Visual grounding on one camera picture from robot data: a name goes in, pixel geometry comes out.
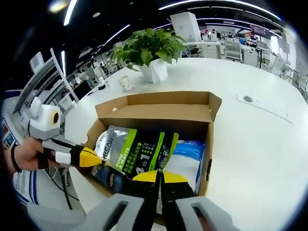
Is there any black green soft pouch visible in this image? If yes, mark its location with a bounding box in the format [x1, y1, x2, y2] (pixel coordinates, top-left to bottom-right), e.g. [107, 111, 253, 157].
[91, 125, 180, 215]

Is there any white mesh office chair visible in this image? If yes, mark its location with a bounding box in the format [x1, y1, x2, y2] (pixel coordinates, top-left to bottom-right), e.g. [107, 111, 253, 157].
[26, 202, 87, 231]

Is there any brown cardboard shoe box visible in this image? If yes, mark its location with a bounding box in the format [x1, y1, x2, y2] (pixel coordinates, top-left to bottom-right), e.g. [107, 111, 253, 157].
[79, 90, 222, 219]

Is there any white table socket panel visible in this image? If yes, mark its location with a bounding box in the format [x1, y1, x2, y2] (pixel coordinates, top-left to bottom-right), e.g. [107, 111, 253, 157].
[237, 93, 294, 124]

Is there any person's left hand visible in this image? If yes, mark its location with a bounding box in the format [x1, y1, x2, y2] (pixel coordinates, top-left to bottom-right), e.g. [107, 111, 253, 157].
[14, 138, 65, 172]

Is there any white blue striped panel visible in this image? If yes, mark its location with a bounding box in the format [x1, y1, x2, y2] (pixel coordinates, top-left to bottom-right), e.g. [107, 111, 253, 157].
[12, 168, 39, 205]

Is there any small black desk object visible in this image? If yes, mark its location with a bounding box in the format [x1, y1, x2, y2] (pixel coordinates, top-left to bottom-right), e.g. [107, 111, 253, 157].
[87, 83, 109, 96]

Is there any row of white office chairs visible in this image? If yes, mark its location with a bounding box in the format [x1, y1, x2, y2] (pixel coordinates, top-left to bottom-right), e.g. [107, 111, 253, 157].
[223, 38, 308, 97]

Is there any wall screen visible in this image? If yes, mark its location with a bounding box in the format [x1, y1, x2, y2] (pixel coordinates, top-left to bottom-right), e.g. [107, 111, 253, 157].
[250, 24, 270, 36]

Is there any black cable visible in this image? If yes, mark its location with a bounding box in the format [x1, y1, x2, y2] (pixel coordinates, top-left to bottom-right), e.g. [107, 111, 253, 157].
[44, 166, 80, 210]

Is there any black wristband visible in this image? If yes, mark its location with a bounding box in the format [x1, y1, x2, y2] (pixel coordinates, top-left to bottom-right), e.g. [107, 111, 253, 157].
[11, 144, 22, 173]

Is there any potted green plant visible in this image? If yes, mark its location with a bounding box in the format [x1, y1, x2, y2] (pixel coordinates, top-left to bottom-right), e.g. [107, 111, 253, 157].
[112, 28, 187, 84]

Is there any white blue tissue pack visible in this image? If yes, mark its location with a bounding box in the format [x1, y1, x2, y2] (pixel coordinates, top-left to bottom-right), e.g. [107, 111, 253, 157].
[166, 139, 205, 193]

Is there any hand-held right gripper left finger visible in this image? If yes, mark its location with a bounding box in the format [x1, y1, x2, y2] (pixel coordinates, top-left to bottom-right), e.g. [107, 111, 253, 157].
[79, 170, 161, 231]

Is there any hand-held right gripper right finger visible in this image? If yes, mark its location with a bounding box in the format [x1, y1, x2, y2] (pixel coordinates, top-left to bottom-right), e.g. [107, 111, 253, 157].
[160, 170, 235, 231]

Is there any paper cup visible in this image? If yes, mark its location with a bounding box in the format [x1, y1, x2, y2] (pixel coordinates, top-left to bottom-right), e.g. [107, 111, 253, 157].
[119, 75, 132, 92]

